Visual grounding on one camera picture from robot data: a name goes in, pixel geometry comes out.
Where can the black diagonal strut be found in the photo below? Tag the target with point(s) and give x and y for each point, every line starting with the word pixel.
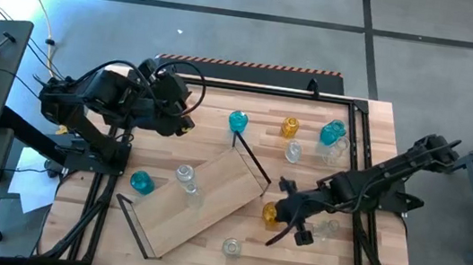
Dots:
pixel 28 134

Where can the rounded teal glass vase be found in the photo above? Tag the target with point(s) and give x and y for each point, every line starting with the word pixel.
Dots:
pixel 237 122

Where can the small yellow clip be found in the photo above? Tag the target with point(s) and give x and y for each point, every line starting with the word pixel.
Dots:
pixel 61 130

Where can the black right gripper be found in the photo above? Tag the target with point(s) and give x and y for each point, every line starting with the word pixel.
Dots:
pixel 302 206

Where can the black hazard-striped floor mat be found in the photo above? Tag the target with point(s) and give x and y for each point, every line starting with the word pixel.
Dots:
pixel 248 75

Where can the narrow-neck amber glass vase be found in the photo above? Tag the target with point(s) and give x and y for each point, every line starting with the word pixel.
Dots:
pixel 269 212

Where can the cylindrical amber glass vase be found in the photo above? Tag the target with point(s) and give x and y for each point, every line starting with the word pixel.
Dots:
pixel 290 127

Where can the ribbed clear glass jar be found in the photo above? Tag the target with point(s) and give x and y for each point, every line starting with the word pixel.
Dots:
pixel 231 248

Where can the labelled clear glass carafe vase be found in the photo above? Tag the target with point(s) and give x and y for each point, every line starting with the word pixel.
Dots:
pixel 193 195

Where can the small teal glass vase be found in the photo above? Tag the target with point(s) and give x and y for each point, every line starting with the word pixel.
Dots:
pixel 142 183

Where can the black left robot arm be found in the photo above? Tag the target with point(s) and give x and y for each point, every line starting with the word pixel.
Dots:
pixel 101 89

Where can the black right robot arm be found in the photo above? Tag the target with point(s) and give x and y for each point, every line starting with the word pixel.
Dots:
pixel 395 168

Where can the black aluminium table frame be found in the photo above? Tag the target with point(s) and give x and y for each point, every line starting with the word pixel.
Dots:
pixel 268 92

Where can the wide teal glass vase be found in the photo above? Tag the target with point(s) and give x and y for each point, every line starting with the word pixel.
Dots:
pixel 331 135

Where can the small clear glass vase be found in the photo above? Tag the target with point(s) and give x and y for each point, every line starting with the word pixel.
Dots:
pixel 293 152

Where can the white paper sheet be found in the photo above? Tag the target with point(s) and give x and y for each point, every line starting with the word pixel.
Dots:
pixel 30 188

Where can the ribbed clear glass vase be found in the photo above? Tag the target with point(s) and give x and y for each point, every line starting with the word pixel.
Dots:
pixel 185 173

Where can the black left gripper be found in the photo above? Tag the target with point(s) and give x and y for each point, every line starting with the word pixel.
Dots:
pixel 171 111

